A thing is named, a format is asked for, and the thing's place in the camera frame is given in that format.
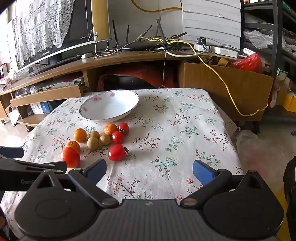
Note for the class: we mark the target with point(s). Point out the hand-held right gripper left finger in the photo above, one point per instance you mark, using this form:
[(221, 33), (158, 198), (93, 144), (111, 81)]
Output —
[(98, 169)]

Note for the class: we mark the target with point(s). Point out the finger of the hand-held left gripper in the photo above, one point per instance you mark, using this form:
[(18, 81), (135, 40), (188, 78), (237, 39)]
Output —
[(34, 165), (11, 152)]

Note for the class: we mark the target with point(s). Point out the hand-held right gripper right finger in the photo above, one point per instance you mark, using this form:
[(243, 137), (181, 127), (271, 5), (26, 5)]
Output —
[(203, 172)]

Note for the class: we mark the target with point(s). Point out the red cherry tomato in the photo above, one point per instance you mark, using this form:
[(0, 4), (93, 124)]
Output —
[(124, 128), (116, 152), (118, 137)]

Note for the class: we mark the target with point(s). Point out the brown longan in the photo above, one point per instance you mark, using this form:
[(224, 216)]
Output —
[(105, 140), (94, 134), (93, 143)]

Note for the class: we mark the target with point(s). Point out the small smooth orange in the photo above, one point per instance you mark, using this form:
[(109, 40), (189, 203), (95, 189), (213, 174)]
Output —
[(74, 146), (80, 135)]

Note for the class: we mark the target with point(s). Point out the bumpy orange mandarin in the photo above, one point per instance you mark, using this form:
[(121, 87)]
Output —
[(111, 129)]

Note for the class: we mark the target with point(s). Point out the white floral porcelain bowl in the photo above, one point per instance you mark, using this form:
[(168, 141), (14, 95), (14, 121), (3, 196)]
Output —
[(108, 106)]

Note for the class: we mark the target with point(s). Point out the blue white box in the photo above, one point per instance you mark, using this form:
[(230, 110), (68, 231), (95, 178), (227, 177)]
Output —
[(40, 107)]

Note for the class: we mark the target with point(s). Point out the white plastic bag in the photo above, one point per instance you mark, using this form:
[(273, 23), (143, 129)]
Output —
[(245, 139)]

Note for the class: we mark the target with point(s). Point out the floral white tablecloth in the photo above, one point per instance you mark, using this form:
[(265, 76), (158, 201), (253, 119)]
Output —
[(166, 129)]

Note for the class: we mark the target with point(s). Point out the silver media player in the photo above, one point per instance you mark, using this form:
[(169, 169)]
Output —
[(57, 85)]

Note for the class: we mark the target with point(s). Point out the dark cloth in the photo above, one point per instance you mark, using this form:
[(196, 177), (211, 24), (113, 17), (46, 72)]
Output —
[(290, 185)]

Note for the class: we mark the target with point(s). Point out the red cloth under stand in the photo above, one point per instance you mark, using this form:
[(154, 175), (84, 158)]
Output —
[(138, 74)]

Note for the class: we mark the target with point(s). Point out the yellow box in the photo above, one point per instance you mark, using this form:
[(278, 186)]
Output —
[(290, 103)]

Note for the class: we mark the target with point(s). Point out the wooden television stand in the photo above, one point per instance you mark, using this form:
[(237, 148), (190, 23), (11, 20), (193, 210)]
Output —
[(129, 60)]

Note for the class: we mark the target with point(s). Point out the small white power adapter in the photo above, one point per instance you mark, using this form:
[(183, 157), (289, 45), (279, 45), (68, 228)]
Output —
[(86, 55)]

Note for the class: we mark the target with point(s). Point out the red plastic bag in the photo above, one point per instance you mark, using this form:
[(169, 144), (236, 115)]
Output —
[(248, 63)]

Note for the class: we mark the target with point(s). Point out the white power strip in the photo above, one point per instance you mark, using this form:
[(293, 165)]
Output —
[(223, 51)]

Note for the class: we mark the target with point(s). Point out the white rectangular adapter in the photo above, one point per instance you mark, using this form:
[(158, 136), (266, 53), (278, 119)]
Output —
[(201, 47)]

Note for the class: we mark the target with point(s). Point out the white lace cloth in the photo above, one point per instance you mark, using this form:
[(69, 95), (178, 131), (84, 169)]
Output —
[(39, 25)]

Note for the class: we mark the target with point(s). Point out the black router with antennas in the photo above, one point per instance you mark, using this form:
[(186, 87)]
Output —
[(141, 45)]

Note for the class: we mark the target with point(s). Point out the flat-screen television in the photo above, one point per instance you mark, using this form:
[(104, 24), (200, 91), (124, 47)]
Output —
[(81, 27)]

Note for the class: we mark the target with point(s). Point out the clear bubble wrap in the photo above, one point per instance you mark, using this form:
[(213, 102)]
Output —
[(257, 38)]

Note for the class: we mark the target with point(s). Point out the stack of white boards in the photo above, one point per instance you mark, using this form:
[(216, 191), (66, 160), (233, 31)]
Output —
[(211, 23)]

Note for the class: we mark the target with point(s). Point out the black metal shelf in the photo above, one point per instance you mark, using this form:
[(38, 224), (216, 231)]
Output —
[(276, 34)]

